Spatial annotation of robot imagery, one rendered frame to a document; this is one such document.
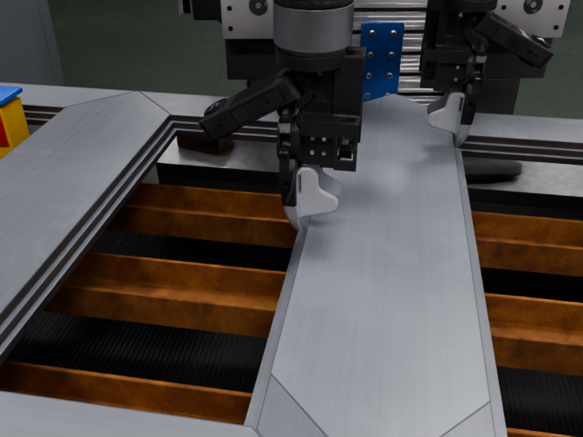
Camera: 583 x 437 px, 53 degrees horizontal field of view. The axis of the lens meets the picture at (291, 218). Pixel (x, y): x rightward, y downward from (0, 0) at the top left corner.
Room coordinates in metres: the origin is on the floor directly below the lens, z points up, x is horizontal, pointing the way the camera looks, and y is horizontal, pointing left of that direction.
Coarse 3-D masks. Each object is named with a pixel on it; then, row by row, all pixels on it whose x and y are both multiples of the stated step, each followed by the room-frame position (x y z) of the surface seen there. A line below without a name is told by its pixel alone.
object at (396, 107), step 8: (368, 104) 0.93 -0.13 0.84; (376, 104) 0.93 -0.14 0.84; (384, 104) 0.93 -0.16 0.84; (392, 104) 0.93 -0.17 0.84; (400, 104) 0.93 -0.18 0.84; (408, 104) 0.93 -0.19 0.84; (416, 104) 0.93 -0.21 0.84; (376, 112) 0.89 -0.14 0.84; (384, 112) 0.89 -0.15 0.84; (392, 112) 0.89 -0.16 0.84; (400, 112) 0.89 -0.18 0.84; (408, 112) 0.89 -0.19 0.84; (416, 112) 0.89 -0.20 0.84; (424, 112) 0.89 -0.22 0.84
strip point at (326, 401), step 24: (288, 384) 0.33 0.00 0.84; (312, 384) 0.33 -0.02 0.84; (336, 384) 0.33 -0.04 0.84; (360, 384) 0.33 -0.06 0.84; (312, 408) 0.31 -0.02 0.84; (336, 408) 0.31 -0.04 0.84; (360, 408) 0.31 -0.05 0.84; (384, 408) 0.31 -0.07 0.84; (408, 408) 0.31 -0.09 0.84; (432, 408) 0.31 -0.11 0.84; (456, 408) 0.31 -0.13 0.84; (480, 408) 0.31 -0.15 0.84; (336, 432) 0.29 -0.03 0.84; (360, 432) 0.29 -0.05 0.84; (384, 432) 0.29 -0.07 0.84; (408, 432) 0.29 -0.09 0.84; (432, 432) 0.29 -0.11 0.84
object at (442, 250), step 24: (312, 240) 0.54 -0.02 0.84; (336, 240) 0.54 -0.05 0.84; (360, 240) 0.54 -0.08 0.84; (384, 240) 0.54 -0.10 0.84; (408, 240) 0.54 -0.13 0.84; (432, 240) 0.54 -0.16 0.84; (456, 240) 0.54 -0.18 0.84; (384, 264) 0.49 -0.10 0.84; (408, 264) 0.49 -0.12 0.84; (432, 264) 0.49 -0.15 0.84; (456, 264) 0.49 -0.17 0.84
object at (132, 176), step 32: (160, 128) 0.84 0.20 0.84; (192, 128) 0.87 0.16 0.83; (256, 128) 0.86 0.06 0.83; (544, 160) 0.78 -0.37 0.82; (576, 160) 0.77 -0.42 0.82; (128, 192) 0.68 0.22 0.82; (96, 224) 0.60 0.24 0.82; (64, 256) 0.52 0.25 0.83; (32, 288) 0.47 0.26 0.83; (288, 288) 0.47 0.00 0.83; (480, 288) 0.48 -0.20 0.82; (0, 320) 0.41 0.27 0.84; (32, 320) 0.44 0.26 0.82; (480, 320) 0.42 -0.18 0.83; (0, 352) 0.39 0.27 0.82; (256, 384) 0.35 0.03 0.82; (256, 416) 0.31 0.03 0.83; (288, 416) 0.30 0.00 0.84; (480, 416) 0.30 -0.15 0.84
